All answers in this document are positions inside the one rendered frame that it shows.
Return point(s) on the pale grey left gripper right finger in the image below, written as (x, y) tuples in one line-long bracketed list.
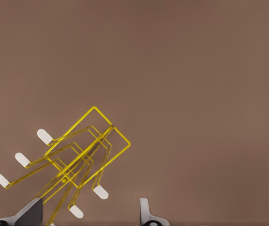
[(145, 213)]

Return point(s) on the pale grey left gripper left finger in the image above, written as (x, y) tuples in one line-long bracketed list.
[(28, 213)]

